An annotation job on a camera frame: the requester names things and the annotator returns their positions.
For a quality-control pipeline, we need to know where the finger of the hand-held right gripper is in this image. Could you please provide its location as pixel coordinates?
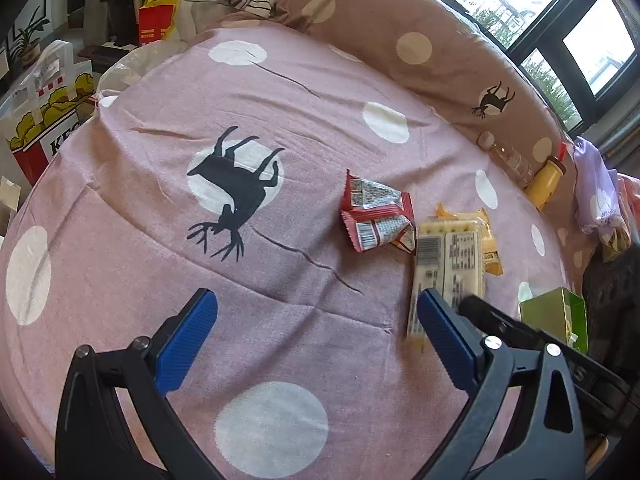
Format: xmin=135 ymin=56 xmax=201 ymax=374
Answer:
xmin=459 ymin=294 xmax=568 ymax=350

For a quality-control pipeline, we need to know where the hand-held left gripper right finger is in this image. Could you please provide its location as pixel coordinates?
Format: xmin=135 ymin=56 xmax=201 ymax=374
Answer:
xmin=416 ymin=287 xmax=587 ymax=480

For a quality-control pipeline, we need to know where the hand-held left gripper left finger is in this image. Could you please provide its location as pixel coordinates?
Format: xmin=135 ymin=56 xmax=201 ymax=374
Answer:
xmin=54 ymin=287 xmax=219 ymax=480

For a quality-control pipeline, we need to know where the green cardboard box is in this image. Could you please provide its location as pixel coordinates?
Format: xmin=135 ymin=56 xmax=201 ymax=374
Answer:
xmin=519 ymin=286 xmax=590 ymax=353

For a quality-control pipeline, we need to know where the pale yellow biscuit packet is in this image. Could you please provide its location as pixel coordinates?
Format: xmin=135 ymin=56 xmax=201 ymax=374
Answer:
xmin=405 ymin=217 xmax=487 ymax=353

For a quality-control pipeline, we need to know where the red snack packet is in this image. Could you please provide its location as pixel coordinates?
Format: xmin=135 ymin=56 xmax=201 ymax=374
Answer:
xmin=340 ymin=170 xmax=418 ymax=252

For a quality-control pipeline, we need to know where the yellow snack packet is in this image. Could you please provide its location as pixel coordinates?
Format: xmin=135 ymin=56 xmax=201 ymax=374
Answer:
xmin=432 ymin=203 xmax=503 ymax=276

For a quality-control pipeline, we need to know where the pink polka dot bedsheet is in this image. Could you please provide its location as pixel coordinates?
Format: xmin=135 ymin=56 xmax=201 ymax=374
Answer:
xmin=0 ymin=22 xmax=591 ymax=480

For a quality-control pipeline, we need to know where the yellow bear bottle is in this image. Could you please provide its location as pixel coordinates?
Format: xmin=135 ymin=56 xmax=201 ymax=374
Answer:
xmin=525 ymin=142 xmax=568 ymax=211

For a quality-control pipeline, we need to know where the yellow cartoon printed cloth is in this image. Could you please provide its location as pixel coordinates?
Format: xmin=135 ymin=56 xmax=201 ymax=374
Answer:
xmin=602 ymin=215 xmax=633 ymax=263

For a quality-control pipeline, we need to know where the clear plastic bottle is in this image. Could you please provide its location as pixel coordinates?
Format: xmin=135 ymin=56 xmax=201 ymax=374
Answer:
xmin=477 ymin=131 xmax=536 ymax=188

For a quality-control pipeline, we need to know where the purple printed cloth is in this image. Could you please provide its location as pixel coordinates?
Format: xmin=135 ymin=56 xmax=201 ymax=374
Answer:
xmin=572 ymin=136 xmax=626 ymax=233

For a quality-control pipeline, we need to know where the red white paper bag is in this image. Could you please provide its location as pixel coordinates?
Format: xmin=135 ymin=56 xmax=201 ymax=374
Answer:
xmin=0 ymin=40 xmax=96 ymax=186

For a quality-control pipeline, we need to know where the white plastic bag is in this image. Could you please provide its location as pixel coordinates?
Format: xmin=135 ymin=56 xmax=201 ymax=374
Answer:
xmin=97 ymin=42 xmax=188 ymax=96

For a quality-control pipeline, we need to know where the black framed window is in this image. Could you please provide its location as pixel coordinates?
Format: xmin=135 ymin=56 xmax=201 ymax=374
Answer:
xmin=385 ymin=0 xmax=640 ymax=133

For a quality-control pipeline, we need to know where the red yellow paper bag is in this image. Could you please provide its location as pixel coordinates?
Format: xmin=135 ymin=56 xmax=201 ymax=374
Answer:
xmin=137 ymin=0 xmax=181 ymax=48

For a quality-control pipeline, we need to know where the brown polka dot cushion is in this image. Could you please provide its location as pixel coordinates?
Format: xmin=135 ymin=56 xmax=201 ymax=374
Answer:
xmin=272 ymin=0 xmax=576 ymax=196

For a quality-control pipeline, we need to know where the white cloth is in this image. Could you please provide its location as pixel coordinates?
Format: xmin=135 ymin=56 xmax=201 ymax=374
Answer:
xmin=180 ymin=0 xmax=236 ymax=41

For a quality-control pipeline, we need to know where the potted plant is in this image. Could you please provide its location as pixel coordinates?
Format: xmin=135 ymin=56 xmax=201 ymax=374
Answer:
xmin=10 ymin=7 xmax=51 ymax=66

